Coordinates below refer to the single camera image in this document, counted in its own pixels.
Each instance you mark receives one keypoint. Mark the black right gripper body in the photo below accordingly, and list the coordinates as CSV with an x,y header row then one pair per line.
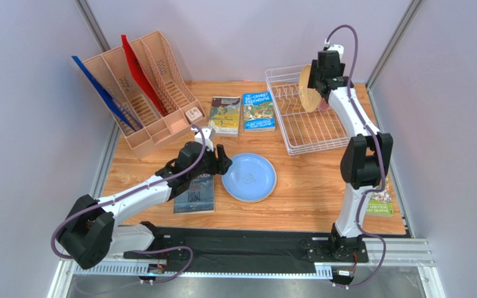
x,y
315,78

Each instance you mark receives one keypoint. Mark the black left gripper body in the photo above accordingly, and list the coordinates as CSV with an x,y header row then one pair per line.
x,y
209,164

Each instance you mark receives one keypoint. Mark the blue plate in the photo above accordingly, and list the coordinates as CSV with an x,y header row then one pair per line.
x,y
250,178

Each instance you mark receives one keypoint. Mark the pink plate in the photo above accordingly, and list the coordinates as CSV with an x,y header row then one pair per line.
x,y
324,105

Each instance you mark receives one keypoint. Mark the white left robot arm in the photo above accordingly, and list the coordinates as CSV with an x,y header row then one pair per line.
x,y
94,228

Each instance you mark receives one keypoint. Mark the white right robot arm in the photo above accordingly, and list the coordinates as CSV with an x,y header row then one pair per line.
x,y
364,164

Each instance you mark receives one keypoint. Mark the Nineteen Eighty-Four book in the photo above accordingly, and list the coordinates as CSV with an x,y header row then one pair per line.
x,y
199,198

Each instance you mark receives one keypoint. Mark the Brideshead Revisited book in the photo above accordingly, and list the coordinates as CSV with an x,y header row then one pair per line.
x,y
225,115

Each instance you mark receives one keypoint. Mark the white power adapter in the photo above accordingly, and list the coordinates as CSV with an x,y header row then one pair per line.
x,y
193,115

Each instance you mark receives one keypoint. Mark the blue 26-Storey Treehouse book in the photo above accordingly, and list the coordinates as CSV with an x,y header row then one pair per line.
x,y
258,112

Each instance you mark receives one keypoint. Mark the pink desk file organizer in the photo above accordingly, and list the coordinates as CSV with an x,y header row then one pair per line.
x,y
151,103

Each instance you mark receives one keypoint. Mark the black base mat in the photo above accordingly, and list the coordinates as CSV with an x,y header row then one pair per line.
x,y
206,250

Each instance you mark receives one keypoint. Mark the red file divider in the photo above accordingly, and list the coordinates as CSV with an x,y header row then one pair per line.
x,y
139,75

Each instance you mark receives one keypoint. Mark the blue file divider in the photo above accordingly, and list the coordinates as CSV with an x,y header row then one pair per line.
x,y
106,97

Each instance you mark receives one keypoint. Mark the green 65-Storey Treehouse book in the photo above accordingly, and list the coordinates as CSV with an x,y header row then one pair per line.
x,y
381,203

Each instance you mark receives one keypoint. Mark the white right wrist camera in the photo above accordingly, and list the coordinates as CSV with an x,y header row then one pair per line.
x,y
331,47

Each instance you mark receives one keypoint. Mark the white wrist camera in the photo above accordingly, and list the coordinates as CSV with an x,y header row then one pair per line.
x,y
205,136
331,47

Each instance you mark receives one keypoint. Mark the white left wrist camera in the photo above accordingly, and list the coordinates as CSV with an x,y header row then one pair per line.
x,y
205,136

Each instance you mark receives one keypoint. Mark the white wire dish rack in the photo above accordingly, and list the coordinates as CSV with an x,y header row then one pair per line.
x,y
302,132

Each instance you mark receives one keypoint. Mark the aluminium rail frame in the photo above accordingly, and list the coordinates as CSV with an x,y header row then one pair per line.
x,y
397,268

